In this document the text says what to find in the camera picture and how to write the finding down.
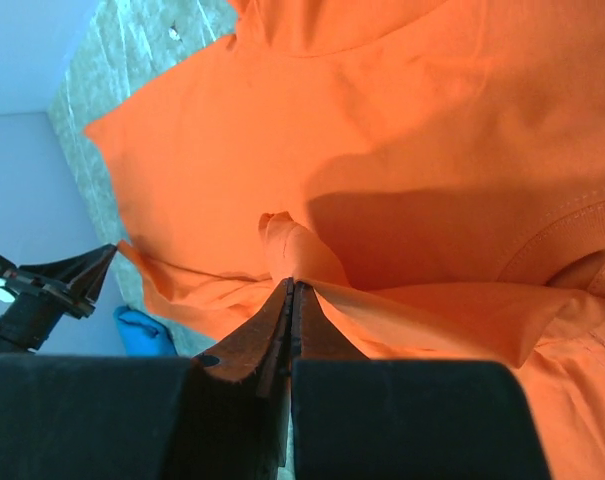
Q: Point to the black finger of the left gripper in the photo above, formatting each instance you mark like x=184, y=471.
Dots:
x=83, y=277

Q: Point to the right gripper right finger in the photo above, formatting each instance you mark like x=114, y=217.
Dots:
x=313, y=335

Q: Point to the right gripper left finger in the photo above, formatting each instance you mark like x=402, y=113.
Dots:
x=251, y=356

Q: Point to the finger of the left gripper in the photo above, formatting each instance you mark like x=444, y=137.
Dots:
x=41, y=274

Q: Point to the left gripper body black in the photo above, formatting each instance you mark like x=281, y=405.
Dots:
x=36, y=309

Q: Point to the orange t-shirt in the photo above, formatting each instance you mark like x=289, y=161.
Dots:
x=434, y=169

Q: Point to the folded blue t-shirt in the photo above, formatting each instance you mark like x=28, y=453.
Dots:
x=142, y=335

